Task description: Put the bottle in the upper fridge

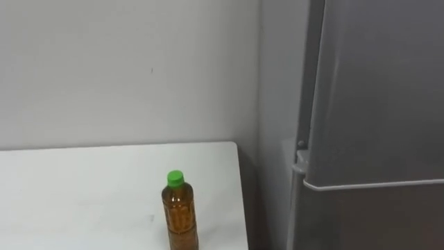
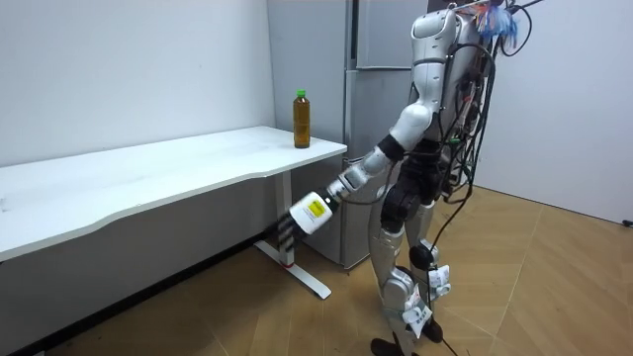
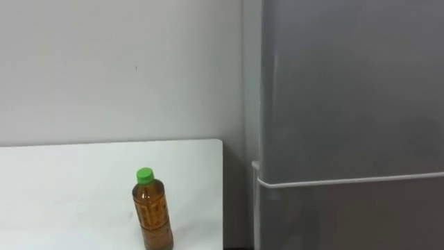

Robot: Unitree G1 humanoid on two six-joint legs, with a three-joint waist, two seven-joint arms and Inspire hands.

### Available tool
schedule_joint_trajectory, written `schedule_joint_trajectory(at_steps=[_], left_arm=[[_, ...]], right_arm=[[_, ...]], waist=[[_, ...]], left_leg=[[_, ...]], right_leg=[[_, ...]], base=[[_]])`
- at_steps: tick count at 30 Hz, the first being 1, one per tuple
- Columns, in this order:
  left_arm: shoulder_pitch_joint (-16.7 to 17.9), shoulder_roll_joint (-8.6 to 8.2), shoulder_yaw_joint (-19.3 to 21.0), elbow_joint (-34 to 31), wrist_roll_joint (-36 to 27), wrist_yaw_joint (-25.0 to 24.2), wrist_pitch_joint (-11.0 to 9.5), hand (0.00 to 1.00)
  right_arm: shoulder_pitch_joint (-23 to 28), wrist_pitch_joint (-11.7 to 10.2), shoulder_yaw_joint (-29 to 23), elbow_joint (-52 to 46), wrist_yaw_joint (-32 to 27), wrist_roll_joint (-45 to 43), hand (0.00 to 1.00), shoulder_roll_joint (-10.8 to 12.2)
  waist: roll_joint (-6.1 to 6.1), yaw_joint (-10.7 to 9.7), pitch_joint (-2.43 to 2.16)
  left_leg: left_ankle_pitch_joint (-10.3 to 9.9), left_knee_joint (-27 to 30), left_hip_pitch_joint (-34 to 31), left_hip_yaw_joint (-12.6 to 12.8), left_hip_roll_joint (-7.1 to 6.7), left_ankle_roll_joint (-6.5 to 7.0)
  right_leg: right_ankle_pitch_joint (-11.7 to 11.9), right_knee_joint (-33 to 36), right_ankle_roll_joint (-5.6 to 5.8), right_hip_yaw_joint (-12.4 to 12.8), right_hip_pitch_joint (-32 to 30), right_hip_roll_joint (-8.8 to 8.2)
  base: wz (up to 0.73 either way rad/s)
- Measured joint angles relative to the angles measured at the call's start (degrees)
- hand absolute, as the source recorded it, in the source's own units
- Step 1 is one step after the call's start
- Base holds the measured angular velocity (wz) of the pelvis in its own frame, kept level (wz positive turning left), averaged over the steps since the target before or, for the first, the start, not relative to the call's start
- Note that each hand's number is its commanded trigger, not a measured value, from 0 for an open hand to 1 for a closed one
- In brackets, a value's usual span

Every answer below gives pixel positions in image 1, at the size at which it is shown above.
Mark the amber bottle with green cap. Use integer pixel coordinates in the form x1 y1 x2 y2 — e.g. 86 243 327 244
161 169 200 250

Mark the white table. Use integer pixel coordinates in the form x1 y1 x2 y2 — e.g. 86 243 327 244
0 140 250 250

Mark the grey fridge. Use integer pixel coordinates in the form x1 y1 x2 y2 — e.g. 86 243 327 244
286 0 444 250

